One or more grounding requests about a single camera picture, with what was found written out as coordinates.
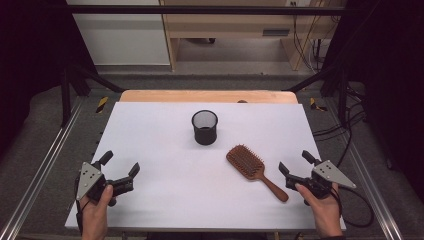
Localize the person's right hand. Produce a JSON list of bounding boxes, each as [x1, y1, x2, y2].
[[294, 182, 342, 231]]

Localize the white table cover sheet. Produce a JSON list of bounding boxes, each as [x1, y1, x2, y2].
[[64, 101, 347, 233]]

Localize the yellow black floor tape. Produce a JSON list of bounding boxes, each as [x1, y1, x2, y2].
[[308, 96, 328, 113], [95, 96, 110, 115]]

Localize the aluminium floor rail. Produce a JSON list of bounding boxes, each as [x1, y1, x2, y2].
[[324, 97, 405, 240], [0, 96, 85, 240]]

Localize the brown wooden paddle hairbrush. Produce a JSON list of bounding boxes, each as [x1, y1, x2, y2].
[[225, 143, 290, 204]]

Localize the beige wooden desk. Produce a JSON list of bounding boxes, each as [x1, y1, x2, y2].
[[159, 0, 348, 72]]

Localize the person's left hand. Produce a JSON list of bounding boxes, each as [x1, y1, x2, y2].
[[79, 184, 115, 232]]

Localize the black curtain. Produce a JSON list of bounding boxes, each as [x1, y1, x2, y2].
[[322, 0, 424, 203], [0, 0, 98, 160]]

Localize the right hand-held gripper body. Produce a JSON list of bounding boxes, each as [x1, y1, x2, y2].
[[285, 159, 357, 201]]

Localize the black metal frame bar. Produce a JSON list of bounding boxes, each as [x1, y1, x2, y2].
[[65, 4, 348, 16]]

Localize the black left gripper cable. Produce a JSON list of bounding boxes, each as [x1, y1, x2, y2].
[[74, 178, 88, 235]]

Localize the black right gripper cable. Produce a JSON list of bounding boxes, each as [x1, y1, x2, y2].
[[333, 185, 375, 230]]

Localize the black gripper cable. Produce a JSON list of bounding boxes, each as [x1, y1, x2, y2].
[[74, 178, 88, 235], [333, 185, 375, 230]]

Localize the black diagonal frame strut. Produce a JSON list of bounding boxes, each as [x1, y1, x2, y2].
[[60, 63, 125, 128], [285, 63, 350, 127]]

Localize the black mesh cup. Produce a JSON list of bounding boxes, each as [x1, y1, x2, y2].
[[190, 109, 219, 146]]

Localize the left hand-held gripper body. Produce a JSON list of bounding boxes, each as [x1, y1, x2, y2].
[[75, 161, 135, 203]]

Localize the light wooden table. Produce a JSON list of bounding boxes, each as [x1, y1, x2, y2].
[[118, 89, 299, 105]]

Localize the black floor cables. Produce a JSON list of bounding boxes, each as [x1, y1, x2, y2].
[[311, 82, 368, 168]]

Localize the white cabinet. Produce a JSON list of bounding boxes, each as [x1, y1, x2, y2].
[[65, 0, 171, 66]]

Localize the cables hanging behind desk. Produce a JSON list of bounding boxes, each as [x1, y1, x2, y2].
[[290, 0, 336, 74]]

